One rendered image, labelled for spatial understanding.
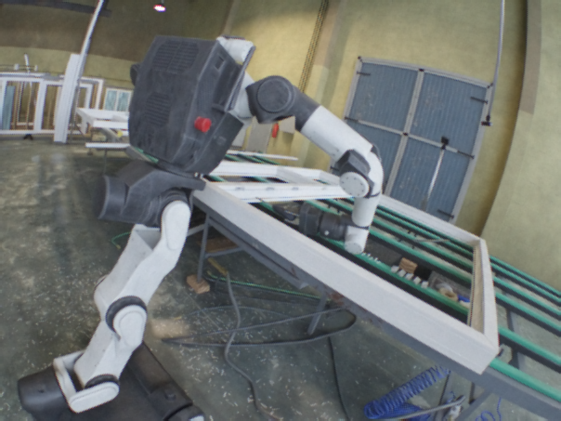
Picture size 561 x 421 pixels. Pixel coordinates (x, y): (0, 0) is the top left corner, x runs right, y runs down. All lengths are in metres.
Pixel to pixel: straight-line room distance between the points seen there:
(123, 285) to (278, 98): 0.65
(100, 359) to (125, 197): 0.56
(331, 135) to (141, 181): 0.46
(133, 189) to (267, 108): 0.37
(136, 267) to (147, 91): 0.47
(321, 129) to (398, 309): 0.45
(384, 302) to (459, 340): 0.20
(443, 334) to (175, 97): 0.78
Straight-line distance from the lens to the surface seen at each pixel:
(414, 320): 0.65
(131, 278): 0.81
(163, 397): 1.15
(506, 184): 6.81
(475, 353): 0.67
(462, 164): 7.11
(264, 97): 0.63
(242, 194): 1.15
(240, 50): 0.81
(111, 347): 0.96
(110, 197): 0.67
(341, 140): 0.65
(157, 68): 0.68
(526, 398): 0.82
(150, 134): 0.67
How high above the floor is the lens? 1.21
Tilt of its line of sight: 17 degrees down
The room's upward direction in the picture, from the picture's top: 15 degrees clockwise
